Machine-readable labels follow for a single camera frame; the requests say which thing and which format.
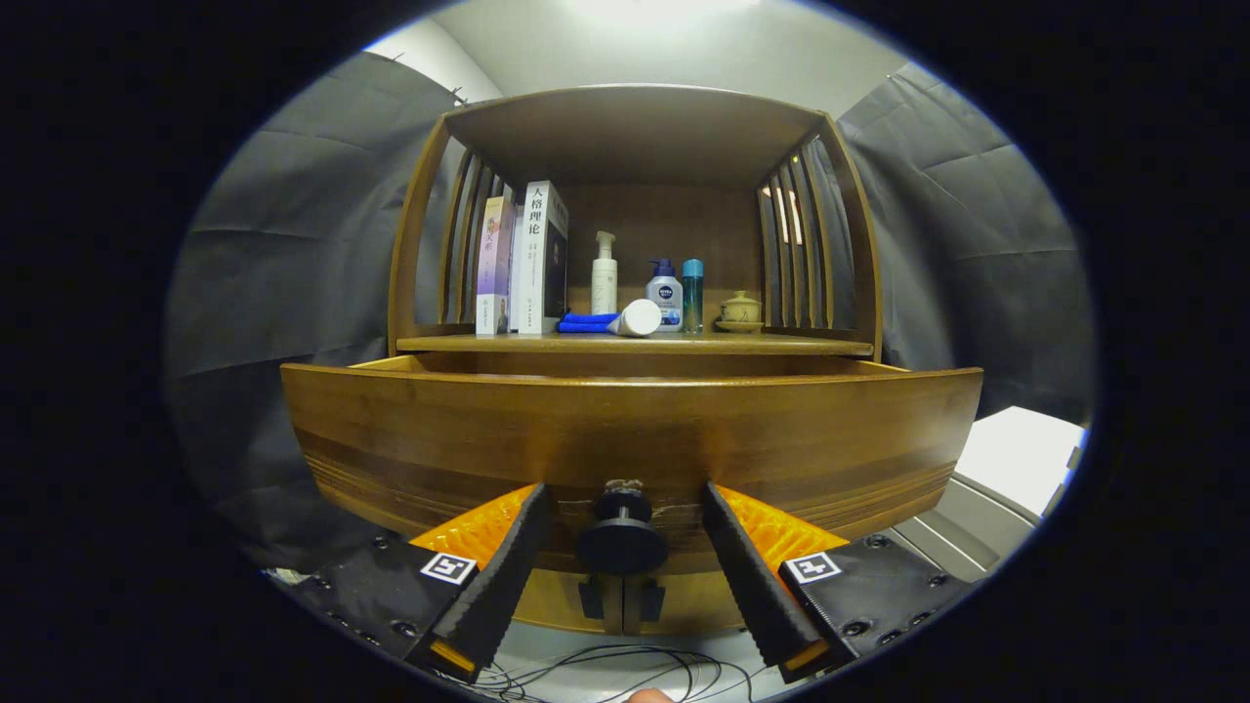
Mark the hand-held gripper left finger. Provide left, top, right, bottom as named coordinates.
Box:
left=293, top=481, right=553, bottom=684

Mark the grey bottle with blue pump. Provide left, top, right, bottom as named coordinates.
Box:
left=646, top=258, right=684, bottom=333

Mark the wooden cabinet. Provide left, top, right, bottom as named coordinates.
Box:
left=386, top=83, right=885, bottom=638

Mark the wooden drawer with black knob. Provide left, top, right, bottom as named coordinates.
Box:
left=280, top=353, right=985, bottom=577

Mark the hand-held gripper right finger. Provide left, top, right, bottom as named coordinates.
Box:
left=700, top=480, right=987, bottom=684

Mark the white tube with green end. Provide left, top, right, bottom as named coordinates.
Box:
left=607, top=298, right=664, bottom=339

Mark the wooden cabinet door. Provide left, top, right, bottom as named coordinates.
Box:
left=513, top=569, right=616, bottom=634
left=625, top=571, right=748, bottom=636

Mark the white table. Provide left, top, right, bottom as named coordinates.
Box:
left=952, top=405, right=1087, bottom=518

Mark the white slatted panel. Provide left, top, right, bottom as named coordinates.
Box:
left=894, top=474, right=1041, bottom=587

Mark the wooden countertop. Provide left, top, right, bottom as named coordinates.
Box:
left=396, top=330, right=875, bottom=357

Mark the pink book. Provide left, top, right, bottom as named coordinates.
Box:
left=476, top=195, right=516, bottom=337

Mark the white book with portrait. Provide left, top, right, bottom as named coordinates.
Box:
left=515, top=180, right=570, bottom=336

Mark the tangle of black cables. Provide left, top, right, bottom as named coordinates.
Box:
left=479, top=642, right=758, bottom=703

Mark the white pump bottle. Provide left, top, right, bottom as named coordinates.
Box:
left=591, top=230, right=619, bottom=315

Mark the yellow lidded tea cup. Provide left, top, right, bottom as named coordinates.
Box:
left=716, top=290, right=766, bottom=334

